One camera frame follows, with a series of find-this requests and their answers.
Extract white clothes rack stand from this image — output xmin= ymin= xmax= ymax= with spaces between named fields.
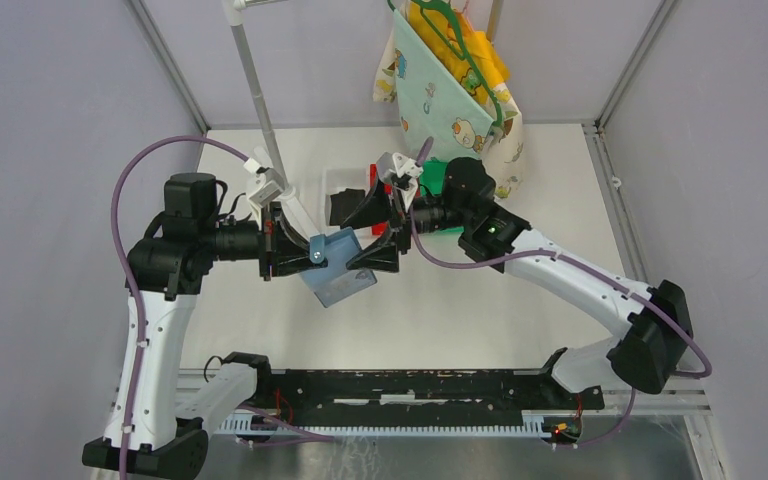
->
xmin=221 ymin=1 xmax=320 ymax=240

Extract green plastic bin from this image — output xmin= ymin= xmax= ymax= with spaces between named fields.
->
xmin=413 ymin=160 xmax=463 ymax=235

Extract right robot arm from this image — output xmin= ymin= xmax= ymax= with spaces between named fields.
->
xmin=340 ymin=153 xmax=700 ymax=408

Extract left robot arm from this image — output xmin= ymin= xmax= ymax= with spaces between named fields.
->
xmin=82 ymin=173 xmax=326 ymax=479

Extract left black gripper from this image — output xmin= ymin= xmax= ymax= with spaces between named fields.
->
xmin=201 ymin=200 xmax=328 ymax=280

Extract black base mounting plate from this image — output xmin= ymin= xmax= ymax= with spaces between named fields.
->
xmin=248 ymin=369 xmax=605 ymax=427

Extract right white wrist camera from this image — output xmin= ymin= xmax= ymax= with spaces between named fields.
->
xmin=375 ymin=152 xmax=424 ymax=210

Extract mint cartoon print cloth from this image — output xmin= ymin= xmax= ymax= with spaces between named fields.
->
xmin=373 ymin=7 xmax=526 ymax=209

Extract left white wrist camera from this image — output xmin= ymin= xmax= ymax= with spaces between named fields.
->
xmin=244 ymin=157 xmax=288 ymax=222

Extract green clothes hanger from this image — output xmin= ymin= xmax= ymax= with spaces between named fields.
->
xmin=388 ymin=1 xmax=510 ymax=128

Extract black cards in white bin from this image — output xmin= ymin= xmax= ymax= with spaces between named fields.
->
xmin=325 ymin=188 xmax=366 ymax=226

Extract blue card holder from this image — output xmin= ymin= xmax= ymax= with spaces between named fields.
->
xmin=300 ymin=228 xmax=377 ymax=308

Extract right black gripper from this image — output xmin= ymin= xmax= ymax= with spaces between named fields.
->
xmin=341 ymin=172 xmax=471 ymax=274

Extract yellow garment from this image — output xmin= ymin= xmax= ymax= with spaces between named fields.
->
xmin=404 ymin=2 xmax=512 ymax=105

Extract white plastic bin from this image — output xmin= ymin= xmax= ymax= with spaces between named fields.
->
xmin=318 ymin=167 xmax=370 ymax=233

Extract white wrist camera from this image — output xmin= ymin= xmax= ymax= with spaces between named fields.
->
xmin=244 ymin=157 xmax=288 ymax=222
xmin=375 ymin=152 xmax=424 ymax=210

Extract red plastic bin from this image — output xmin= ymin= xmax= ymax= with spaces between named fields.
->
xmin=369 ymin=163 xmax=392 ymax=237

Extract white slotted cable duct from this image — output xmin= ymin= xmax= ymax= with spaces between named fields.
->
xmin=215 ymin=411 xmax=554 ymax=440

